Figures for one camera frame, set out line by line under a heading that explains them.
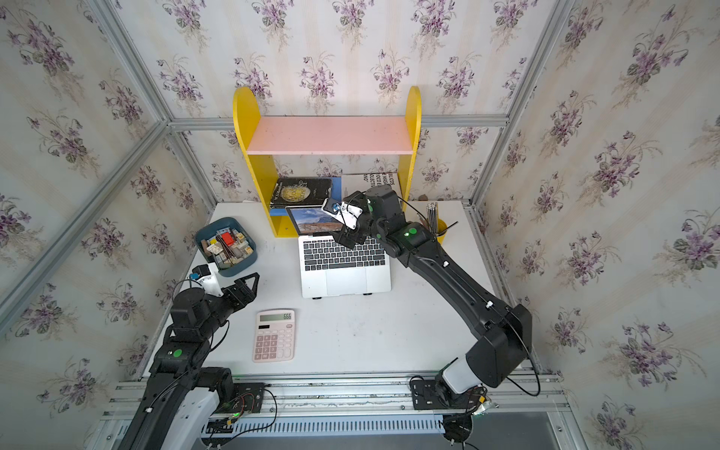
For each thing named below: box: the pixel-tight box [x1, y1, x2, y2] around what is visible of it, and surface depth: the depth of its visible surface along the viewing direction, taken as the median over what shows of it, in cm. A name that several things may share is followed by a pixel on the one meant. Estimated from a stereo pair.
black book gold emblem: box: [270, 177, 332, 209], surface depth 104 cm
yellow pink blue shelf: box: [232, 86, 423, 238], surface depth 87 cm
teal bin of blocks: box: [195, 216, 258, 278], surface depth 106 cm
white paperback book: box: [341, 172, 399, 198], surface depth 106 cm
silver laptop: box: [285, 205, 392, 299], surface depth 93 cm
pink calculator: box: [253, 309, 296, 363], surface depth 84 cm
